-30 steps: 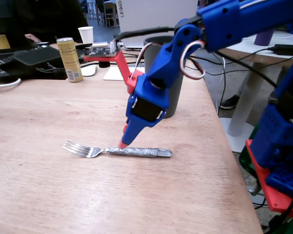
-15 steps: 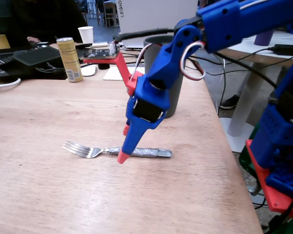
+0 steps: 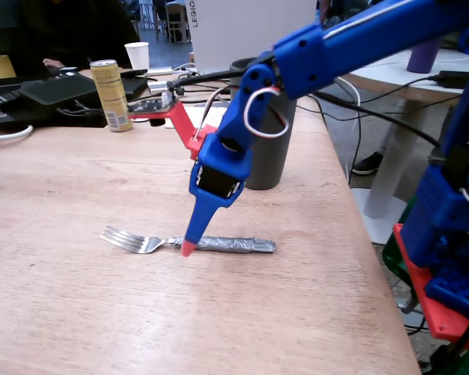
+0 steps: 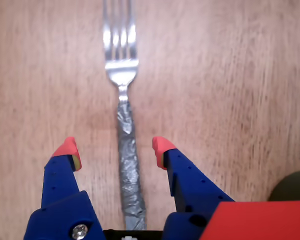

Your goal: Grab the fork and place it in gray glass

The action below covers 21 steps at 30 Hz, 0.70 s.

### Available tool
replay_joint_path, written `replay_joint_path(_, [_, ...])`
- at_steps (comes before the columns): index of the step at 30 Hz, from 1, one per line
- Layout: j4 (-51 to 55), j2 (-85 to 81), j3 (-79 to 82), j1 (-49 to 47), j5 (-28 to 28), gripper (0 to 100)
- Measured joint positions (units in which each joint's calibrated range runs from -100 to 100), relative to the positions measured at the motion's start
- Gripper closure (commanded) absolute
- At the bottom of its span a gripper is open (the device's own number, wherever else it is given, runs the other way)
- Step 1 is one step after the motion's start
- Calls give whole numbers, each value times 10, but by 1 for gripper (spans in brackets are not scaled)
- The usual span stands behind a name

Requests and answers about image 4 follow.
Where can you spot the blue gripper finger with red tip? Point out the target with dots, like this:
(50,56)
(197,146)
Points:
(190,185)
(57,200)

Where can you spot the tall gray cup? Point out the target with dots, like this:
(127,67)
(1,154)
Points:
(292,185)

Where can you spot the red camera mount bracket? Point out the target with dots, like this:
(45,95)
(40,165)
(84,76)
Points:
(260,222)

